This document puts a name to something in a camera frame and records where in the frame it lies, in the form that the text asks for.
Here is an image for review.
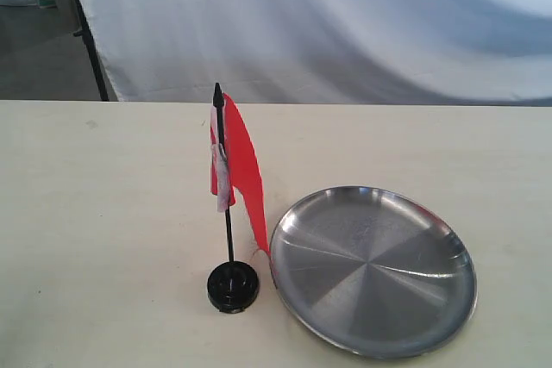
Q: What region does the red flag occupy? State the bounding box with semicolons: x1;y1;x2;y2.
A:
210;83;270;262

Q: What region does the black round flag base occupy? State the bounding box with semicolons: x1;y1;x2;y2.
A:
207;260;260;314

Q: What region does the round stainless steel plate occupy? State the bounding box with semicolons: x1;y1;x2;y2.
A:
269;185;478;359

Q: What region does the white backdrop cloth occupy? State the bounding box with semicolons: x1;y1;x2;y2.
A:
80;0;551;106

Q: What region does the black backdrop stand pole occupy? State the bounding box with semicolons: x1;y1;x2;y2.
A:
73;0;110;102

